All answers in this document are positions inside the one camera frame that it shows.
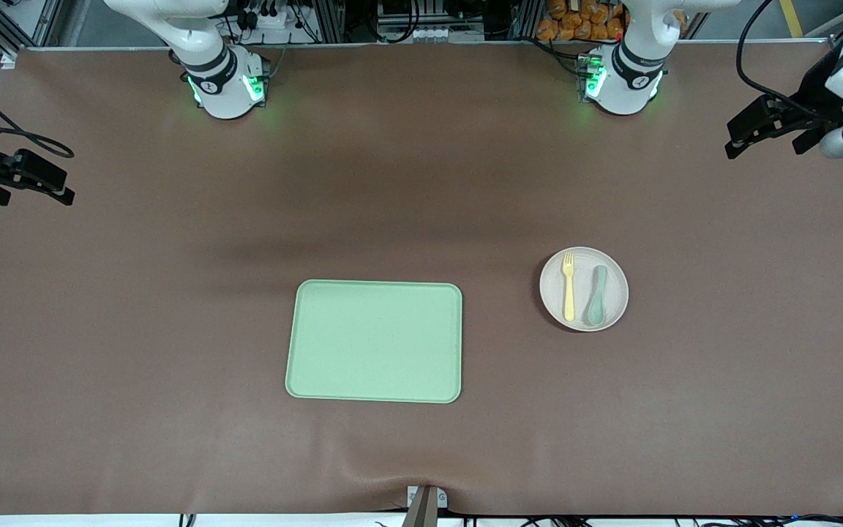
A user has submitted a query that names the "round beige plate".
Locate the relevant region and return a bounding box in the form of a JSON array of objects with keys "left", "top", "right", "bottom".
[{"left": 539, "top": 247, "right": 629, "bottom": 332}]

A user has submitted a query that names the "grey-green plastic spoon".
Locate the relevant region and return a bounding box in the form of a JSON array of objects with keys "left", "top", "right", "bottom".
[{"left": 587, "top": 265, "right": 608, "bottom": 326}]

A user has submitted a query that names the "yellow plastic fork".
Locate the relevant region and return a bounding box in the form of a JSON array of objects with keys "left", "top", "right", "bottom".
[{"left": 563, "top": 253, "right": 577, "bottom": 322}]

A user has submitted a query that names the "brown table mat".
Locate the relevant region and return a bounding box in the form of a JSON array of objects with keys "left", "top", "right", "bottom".
[{"left": 0, "top": 42, "right": 843, "bottom": 517}]

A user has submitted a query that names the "pile of orange snack bags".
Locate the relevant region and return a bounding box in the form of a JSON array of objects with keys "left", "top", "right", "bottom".
[{"left": 536, "top": 0, "right": 626, "bottom": 42}]

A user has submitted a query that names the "white power strip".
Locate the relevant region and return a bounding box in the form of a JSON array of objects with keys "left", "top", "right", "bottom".
[{"left": 235, "top": 6, "right": 312, "bottom": 36}]

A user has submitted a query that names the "white connector strip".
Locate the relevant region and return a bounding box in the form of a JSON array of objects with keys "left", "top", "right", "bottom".
[{"left": 381, "top": 26, "right": 453, "bottom": 42}]

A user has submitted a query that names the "light green rectangular tray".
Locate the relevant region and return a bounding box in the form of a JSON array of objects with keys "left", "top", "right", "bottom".
[{"left": 285, "top": 280, "right": 463, "bottom": 404}]

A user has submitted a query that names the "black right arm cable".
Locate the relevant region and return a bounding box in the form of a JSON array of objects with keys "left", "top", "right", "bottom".
[{"left": 0, "top": 67, "right": 75, "bottom": 159}]

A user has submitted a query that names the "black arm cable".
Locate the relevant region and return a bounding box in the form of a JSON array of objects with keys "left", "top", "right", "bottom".
[
  {"left": 0, "top": 67, "right": 75, "bottom": 159},
  {"left": 736, "top": 0, "right": 832, "bottom": 122}
]

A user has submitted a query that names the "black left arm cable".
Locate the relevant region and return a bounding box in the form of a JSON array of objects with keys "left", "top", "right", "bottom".
[{"left": 736, "top": 0, "right": 832, "bottom": 122}]

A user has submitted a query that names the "aluminium frame post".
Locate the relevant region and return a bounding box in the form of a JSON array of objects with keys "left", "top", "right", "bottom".
[{"left": 317, "top": 0, "right": 345, "bottom": 43}]

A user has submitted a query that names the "grey metal bracket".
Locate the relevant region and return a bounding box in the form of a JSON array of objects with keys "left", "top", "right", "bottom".
[{"left": 406, "top": 485, "right": 449, "bottom": 510}]

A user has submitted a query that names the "grey metal post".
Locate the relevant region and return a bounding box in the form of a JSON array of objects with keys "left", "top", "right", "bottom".
[{"left": 401, "top": 489, "right": 441, "bottom": 527}]

